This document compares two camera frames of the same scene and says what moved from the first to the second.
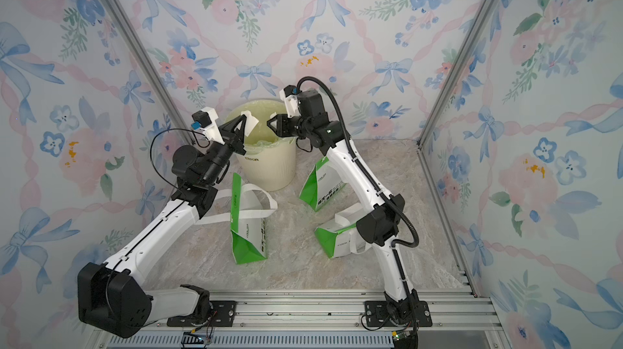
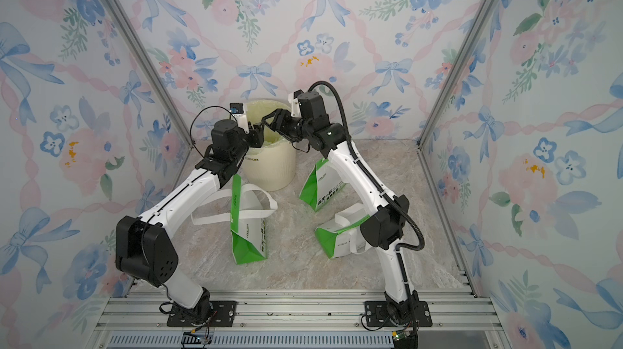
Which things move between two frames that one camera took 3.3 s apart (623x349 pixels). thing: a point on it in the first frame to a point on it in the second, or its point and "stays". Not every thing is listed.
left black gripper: (234, 142) to (258, 135)
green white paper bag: (247, 217) stays
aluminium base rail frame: (322, 319) stays
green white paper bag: (341, 237) stays
